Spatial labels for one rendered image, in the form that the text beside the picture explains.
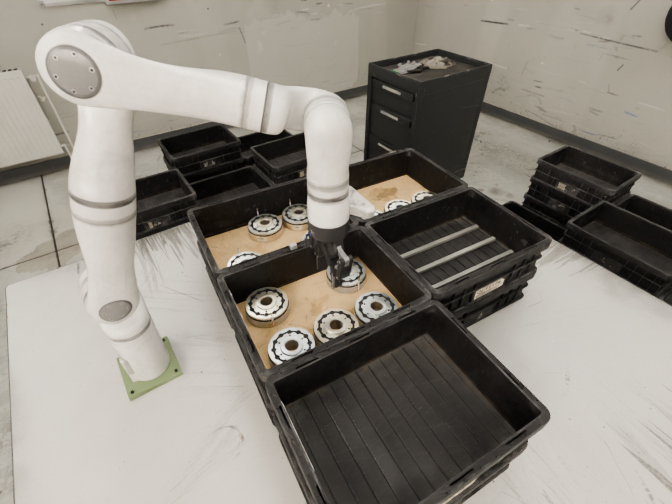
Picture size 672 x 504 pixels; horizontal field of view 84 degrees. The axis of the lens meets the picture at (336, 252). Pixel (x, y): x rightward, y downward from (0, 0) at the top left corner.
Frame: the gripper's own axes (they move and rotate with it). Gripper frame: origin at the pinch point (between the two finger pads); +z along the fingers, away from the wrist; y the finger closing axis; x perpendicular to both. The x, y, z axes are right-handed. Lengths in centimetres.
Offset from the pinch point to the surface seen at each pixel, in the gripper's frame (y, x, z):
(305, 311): -6.5, -3.1, 17.4
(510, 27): -214, 316, 19
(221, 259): -35.2, -15.0, 17.5
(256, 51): -322, 105, 37
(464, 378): 26.0, 17.4, 17.6
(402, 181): -43, 55, 17
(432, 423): 29.7, 5.4, 17.6
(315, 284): -13.3, 3.2, 17.4
